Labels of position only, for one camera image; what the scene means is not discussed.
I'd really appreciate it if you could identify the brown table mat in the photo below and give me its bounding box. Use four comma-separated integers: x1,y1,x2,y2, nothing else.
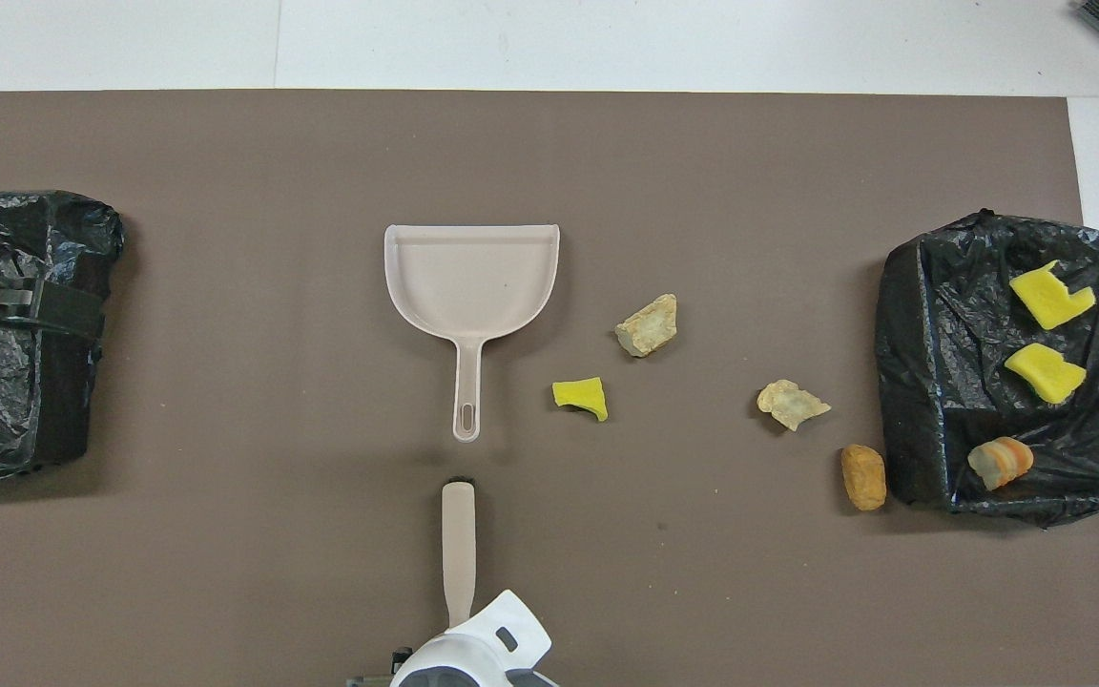
0,90,1099,687

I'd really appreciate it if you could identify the pale crinkled chip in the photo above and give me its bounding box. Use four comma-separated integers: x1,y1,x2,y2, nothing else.
757,379,833,432

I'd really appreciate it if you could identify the black bag lined bin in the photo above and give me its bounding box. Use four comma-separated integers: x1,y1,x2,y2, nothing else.
0,190,126,481
874,209,1099,529

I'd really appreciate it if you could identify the notched yellow sponge piece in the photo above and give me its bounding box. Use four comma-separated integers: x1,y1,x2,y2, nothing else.
1008,260,1097,331

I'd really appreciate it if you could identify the beige hand brush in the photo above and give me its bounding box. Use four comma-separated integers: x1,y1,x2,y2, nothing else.
442,474,477,631

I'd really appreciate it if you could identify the beige bread chunk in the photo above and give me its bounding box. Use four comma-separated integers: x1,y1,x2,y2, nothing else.
614,293,679,359

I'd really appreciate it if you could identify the orange striped croissant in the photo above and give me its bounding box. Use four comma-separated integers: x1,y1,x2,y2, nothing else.
967,436,1035,492

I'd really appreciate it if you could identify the small curved yellow sponge piece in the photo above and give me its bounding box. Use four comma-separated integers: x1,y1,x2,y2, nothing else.
551,376,610,423

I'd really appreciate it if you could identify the wedge yellow sponge piece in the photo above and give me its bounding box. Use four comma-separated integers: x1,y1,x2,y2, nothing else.
1004,343,1089,405

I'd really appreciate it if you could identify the beige plastic dustpan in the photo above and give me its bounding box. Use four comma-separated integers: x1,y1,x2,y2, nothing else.
384,224,561,444

